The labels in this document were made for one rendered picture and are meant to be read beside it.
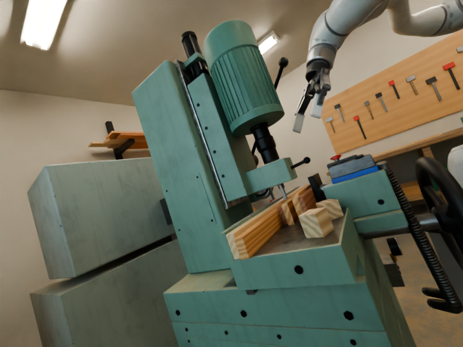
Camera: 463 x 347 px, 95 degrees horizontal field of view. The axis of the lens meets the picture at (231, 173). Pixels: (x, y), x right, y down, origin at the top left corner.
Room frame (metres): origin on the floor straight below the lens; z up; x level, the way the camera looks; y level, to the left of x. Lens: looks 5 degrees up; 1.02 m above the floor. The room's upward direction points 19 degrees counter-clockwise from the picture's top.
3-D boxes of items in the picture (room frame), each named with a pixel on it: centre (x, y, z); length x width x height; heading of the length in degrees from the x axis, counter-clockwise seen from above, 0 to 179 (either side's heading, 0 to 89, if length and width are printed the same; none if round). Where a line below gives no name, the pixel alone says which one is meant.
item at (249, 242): (0.69, -0.14, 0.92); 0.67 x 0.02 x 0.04; 149
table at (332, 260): (0.61, -0.22, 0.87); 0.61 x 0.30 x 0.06; 149
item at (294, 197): (0.59, -0.17, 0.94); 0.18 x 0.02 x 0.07; 149
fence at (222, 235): (0.68, -0.10, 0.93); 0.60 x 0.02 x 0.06; 149
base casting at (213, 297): (0.73, -0.03, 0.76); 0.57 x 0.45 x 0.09; 59
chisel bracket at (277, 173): (0.68, -0.12, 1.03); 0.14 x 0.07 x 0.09; 59
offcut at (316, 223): (0.40, -0.11, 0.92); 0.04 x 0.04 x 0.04; 38
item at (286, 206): (0.62, -0.15, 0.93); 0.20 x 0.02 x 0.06; 149
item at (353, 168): (0.56, -0.30, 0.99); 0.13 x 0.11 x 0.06; 149
